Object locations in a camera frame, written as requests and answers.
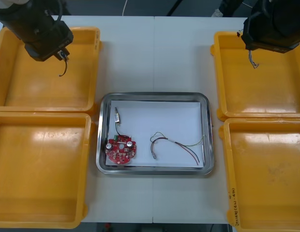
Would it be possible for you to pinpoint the solenoid with white label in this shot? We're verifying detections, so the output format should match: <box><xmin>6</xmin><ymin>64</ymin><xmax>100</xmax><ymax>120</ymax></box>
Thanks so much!
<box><xmin>113</xmin><ymin>107</ymin><xmax>124</xmax><ymax>136</ymax></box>

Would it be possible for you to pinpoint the red and green-yellow wire harness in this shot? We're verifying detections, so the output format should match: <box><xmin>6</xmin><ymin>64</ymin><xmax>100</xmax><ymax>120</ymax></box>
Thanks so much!
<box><xmin>149</xmin><ymin>131</ymin><xmax>206</xmax><ymax>171</ymax></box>

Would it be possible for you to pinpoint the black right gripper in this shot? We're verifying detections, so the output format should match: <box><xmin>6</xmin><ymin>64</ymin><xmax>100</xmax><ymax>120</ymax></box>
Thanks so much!
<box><xmin>240</xmin><ymin>16</ymin><xmax>300</xmax><ymax>54</ymax></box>

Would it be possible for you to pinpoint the round red circuit board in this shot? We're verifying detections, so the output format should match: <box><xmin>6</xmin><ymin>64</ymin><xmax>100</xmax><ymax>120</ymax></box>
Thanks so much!
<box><xmin>105</xmin><ymin>133</ymin><xmax>139</xmax><ymax>171</ymax></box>

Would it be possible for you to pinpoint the white sheet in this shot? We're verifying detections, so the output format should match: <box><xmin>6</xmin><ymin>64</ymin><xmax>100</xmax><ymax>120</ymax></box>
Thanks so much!
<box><xmin>105</xmin><ymin>100</ymin><xmax>205</xmax><ymax>168</ymax></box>

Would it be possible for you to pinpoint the blue-white wire harness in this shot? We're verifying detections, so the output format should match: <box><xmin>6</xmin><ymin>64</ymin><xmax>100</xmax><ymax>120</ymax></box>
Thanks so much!
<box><xmin>247</xmin><ymin>49</ymin><xmax>260</xmax><ymax>70</ymax></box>

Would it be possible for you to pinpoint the solenoid with blue label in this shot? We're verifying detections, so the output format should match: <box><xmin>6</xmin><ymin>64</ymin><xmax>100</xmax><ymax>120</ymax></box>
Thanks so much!
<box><xmin>58</xmin><ymin>50</ymin><xmax>70</xmax><ymax>78</ymax></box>

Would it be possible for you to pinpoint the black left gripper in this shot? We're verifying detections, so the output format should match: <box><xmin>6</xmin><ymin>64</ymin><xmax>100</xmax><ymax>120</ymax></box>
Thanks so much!
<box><xmin>24</xmin><ymin>20</ymin><xmax>75</xmax><ymax>62</ymax></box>

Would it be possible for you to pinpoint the yellow-orange plastic bin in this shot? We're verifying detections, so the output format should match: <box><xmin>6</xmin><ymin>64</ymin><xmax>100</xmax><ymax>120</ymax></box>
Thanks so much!
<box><xmin>217</xmin><ymin>117</ymin><xmax>300</xmax><ymax>232</ymax></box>
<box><xmin>0</xmin><ymin>26</ymin><xmax>103</xmax><ymax>116</ymax></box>
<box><xmin>0</xmin><ymin>112</ymin><xmax>96</xmax><ymax>230</ymax></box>
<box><xmin>210</xmin><ymin>31</ymin><xmax>300</xmax><ymax>121</ymax></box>

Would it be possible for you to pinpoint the steel tray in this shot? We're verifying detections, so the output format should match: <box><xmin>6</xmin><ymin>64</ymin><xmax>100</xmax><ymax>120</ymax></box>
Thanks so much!
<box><xmin>95</xmin><ymin>91</ymin><xmax>215</xmax><ymax>178</ymax></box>

